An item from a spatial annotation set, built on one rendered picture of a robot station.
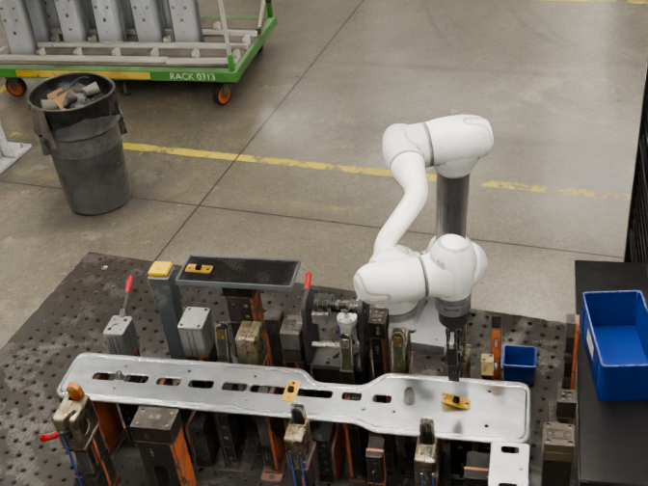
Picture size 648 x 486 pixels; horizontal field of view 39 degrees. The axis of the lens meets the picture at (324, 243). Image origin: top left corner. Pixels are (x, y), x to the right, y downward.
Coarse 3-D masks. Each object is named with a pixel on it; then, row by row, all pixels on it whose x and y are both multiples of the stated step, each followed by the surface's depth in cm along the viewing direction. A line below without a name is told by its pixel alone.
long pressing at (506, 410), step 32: (64, 384) 274; (96, 384) 272; (128, 384) 271; (256, 384) 266; (320, 384) 263; (384, 384) 261; (416, 384) 260; (448, 384) 258; (480, 384) 257; (512, 384) 256; (288, 416) 255; (320, 416) 254; (352, 416) 252; (384, 416) 251; (416, 416) 250; (448, 416) 249; (480, 416) 248; (512, 416) 247
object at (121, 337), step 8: (112, 320) 286; (120, 320) 286; (128, 320) 286; (112, 328) 283; (120, 328) 283; (128, 328) 285; (104, 336) 283; (112, 336) 282; (120, 336) 281; (128, 336) 285; (136, 336) 291; (112, 344) 284; (120, 344) 284; (128, 344) 286; (136, 344) 291; (112, 352) 286; (120, 352) 286; (128, 352) 286; (136, 352) 291; (136, 376) 294; (144, 376) 299
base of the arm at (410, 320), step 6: (420, 300) 326; (426, 300) 326; (372, 306) 324; (420, 306) 323; (408, 312) 316; (414, 312) 318; (420, 312) 322; (390, 318) 317; (396, 318) 316; (402, 318) 316; (408, 318) 317; (414, 318) 318; (390, 324) 318; (396, 324) 317; (402, 324) 317; (408, 324) 317; (414, 324) 317; (414, 330) 315
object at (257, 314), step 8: (224, 288) 284; (232, 288) 284; (240, 288) 283; (224, 296) 287; (232, 296) 286; (240, 296) 285; (248, 296) 284; (256, 296) 289; (232, 304) 289; (240, 304) 287; (248, 304) 287; (256, 304) 289; (232, 312) 290; (240, 312) 290; (248, 312) 289; (256, 312) 290; (232, 320) 292; (240, 320) 292; (248, 320) 291; (256, 320) 290; (232, 328) 294; (264, 328) 299
